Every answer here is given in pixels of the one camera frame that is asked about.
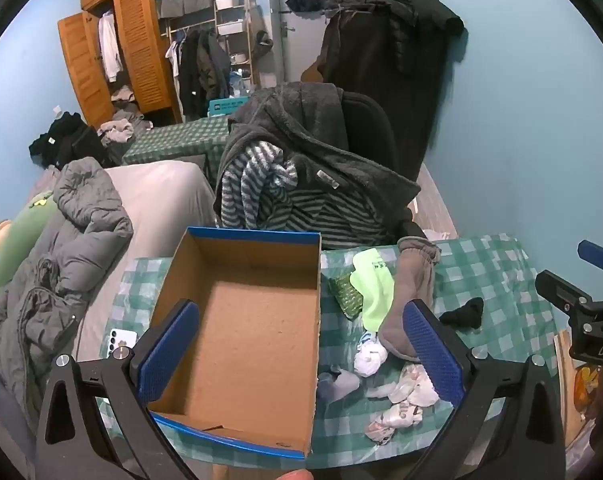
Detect grey striped robe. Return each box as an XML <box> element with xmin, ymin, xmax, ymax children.
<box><xmin>220</xmin><ymin>141</ymin><xmax>397</xmax><ymax>251</ymax></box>

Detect table with checked cloth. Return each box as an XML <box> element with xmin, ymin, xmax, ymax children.
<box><xmin>122</xmin><ymin>117</ymin><xmax>232</xmax><ymax>186</ymax></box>

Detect dark long hanging coat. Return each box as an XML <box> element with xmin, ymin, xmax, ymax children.
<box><xmin>314</xmin><ymin>10</ymin><xmax>449</xmax><ymax>183</ymax></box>

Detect green checked tablecloth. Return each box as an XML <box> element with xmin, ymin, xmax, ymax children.
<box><xmin>104</xmin><ymin>232</ymin><xmax>565</xmax><ymax>471</ymax></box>

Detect green knitted cloth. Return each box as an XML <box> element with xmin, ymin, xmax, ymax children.
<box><xmin>330</xmin><ymin>274</ymin><xmax>365</xmax><ymax>320</ymax></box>

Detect black office chair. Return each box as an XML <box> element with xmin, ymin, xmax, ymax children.
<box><xmin>341</xmin><ymin>91</ymin><xmax>427</xmax><ymax>241</ymax></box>

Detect pile of grey white clothes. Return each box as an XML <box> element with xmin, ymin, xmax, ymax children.
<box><xmin>99</xmin><ymin>107</ymin><xmax>155</xmax><ymax>147</ymax></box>

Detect green plush pillow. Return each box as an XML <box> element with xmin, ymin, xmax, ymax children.
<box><xmin>0</xmin><ymin>190</ymin><xmax>62</xmax><ymax>301</ymax></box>

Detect grey fabric organizer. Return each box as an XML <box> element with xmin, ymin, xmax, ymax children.
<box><xmin>159</xmin><ymin>0</ymin><xmax>217</xmax><ymax>18</ymax></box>

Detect black bag on door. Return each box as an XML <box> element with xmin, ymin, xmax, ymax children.
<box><xmin>286</xmin><ymin>0</ymin><xmax>327</xmax><ymax>16</ymax></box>

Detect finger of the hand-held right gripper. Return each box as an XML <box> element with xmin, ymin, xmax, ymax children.
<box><xmin>535</xmin><ymin>270</ymin><xmax>603</xmax><ymax>322</ymax></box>
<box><xmin>576</xmin><ymin>240</ymin><xmax>603</xmax><ymax>277</ymax></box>

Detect grey sock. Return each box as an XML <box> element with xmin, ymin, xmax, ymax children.
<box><xmin>317</xmin><ymin>367</ymin><xmax>362</xmax><ymax>403</ymax></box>

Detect light green sock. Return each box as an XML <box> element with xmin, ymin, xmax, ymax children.
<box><xmin>351</xmin><ymin>248</ymin><xmax>397</xmax><ymax>333</ymax></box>

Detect wooden louvred wardrobe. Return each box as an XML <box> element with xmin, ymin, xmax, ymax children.
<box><xmin>56</xmin><ymin>0</ymin><xmax>182</xmax><ymax>128</ymax></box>

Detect orange printed package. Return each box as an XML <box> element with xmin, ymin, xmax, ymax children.
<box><xmin>574</xmin><ymin>365</ymin><xmax>603</xmax><ymax>421</ymax></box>

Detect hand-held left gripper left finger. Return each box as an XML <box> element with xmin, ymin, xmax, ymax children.
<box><xmin>34</xmin><ymin>299</ymin><xmax>202</xmax><ymax>480</ymax></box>

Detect grey puffer jacket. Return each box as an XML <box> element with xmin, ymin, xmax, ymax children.
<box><xmin>0</xmin><ymin>156</ymin><xmax>135</xmax><ymax>431</ymax></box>

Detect black puffer coat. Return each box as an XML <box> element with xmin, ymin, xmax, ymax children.
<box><xmin>321</xmin><ymin>0</ymin><xmax>465</xmax><ymax>76</ymax></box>

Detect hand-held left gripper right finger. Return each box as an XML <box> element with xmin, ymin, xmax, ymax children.
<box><xmin>401</xmin><ymin>299</ymin><xmax>567</xmax><ymax>480</ymax></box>

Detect white shirt in wardrobe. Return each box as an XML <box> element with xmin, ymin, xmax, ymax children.
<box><xmin>98</xmin><ymin>10</ymin><xmax>125</xmax><ymax>83</ymax></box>

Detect dark grey fleece jacket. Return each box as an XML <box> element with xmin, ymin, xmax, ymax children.
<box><xmin>214</xmin><ymin>81</ymin><xmax>422</xmax><ymax>241</ymax></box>

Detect black sock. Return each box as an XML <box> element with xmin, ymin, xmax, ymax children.
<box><xmin>439</xmin><ymin>297</ymin><xmax>485</xmax><ymax>330</ymax></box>

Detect brown fleece sock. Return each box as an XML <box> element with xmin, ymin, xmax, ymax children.
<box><xmin>378</xmin><ymin>236</ymin><xmax>442</xmax><ymax>362</ymax></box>

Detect white blue printed sock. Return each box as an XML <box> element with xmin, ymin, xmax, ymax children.
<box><xmin>354</xmin><ymin>331</ymin><xmax>388</xmax><ymax>378</ymax></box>

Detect blue cardboard box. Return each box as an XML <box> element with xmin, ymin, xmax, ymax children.
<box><xmin>140</xmin><ymin>226</ymin><xmax>323</xmax><ymax>461</ymax></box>

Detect pile of black clothes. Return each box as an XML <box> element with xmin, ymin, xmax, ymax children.
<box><xmin>29</xmin><ymin>111</ymin><xmax>112</xmax><ymax>171</ymax></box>

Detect blue plastic basket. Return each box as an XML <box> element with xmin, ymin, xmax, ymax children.
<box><xmin>209</xmin><ymin>97</ymin><xmax>250</xmax><ymax>118</ymax></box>

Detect white shelf rack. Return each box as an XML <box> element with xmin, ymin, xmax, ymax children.
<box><xmin>214</xmin><ymin>0</ymin><xmax>256</xmax><ymax>96</ymax></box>

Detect white smartphone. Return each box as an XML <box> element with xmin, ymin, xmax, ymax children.
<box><xmin>102</xmin><ymin>327</ymin><xmax>135</xmax><ymax>359</ymax></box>

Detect dark clothes on rack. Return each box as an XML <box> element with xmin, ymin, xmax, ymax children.
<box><xmin>164</xmin><ymin>27</ymin><xmax>232</xmax><ymax>116</ymax></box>

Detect grey bed sheet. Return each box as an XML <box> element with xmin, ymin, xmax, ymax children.
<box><xmin>76</xmin><ymin>160</ymin><xmax>217</xmax><ymax>361</ymax></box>

